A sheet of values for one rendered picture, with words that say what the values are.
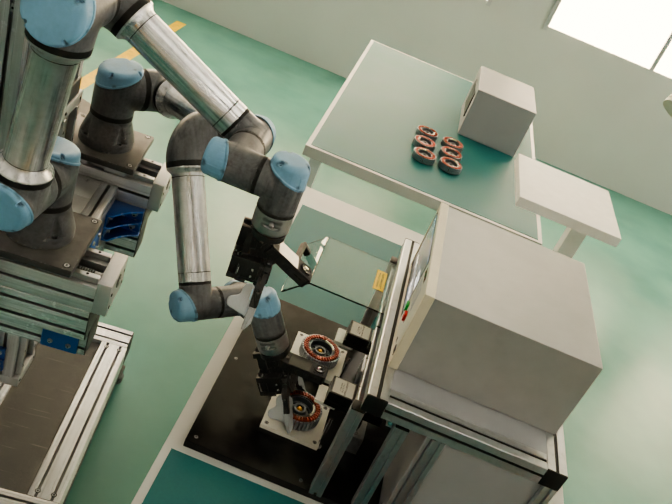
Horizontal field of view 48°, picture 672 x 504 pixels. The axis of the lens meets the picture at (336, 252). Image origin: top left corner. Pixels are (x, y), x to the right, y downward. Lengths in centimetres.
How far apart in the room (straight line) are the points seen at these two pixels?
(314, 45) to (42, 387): 444
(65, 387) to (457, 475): 141
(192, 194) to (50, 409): 106
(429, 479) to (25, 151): 105
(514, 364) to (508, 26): 484
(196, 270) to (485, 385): 69
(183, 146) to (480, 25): 471
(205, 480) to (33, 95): 88
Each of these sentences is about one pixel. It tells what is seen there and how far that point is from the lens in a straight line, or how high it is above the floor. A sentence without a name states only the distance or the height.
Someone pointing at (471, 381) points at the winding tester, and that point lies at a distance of 166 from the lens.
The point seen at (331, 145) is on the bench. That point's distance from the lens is 337.
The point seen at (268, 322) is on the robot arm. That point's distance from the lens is 174.
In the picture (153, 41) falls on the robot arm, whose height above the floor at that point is 158.
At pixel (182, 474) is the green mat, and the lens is 178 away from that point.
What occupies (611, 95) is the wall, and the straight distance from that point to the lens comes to 649.
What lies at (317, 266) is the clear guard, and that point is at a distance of 195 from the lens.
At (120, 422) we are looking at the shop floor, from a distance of 285.
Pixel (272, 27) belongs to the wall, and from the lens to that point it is 654.
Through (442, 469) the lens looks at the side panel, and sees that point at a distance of 170.
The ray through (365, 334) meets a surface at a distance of 204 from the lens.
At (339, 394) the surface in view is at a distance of 183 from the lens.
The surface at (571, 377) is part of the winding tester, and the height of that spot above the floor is 127.
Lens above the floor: 212
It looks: 31 degrees down
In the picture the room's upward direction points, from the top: 23 degrees clockwise
